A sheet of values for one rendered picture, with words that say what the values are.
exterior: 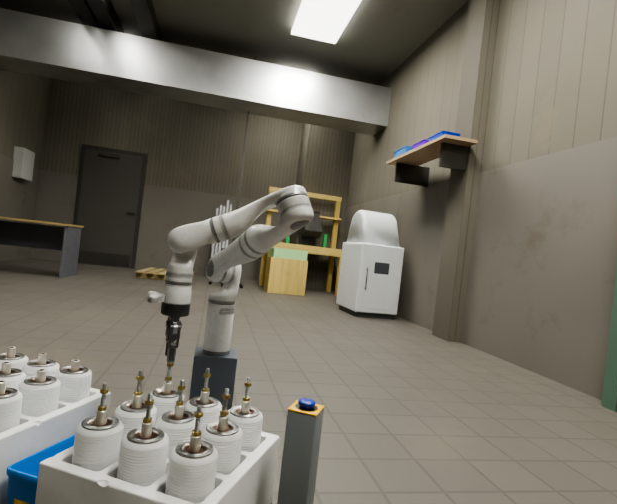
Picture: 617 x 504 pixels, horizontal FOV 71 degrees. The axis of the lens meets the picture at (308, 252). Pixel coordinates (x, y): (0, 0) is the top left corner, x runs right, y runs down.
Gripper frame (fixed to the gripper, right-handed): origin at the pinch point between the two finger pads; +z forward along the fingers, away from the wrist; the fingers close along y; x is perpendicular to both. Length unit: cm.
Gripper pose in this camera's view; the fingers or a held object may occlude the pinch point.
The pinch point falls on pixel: (170, 354)
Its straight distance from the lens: 125.9
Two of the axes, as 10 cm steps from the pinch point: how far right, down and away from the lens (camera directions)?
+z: -1.1, 9.9, 0.0
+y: -3.6, -0.4, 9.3
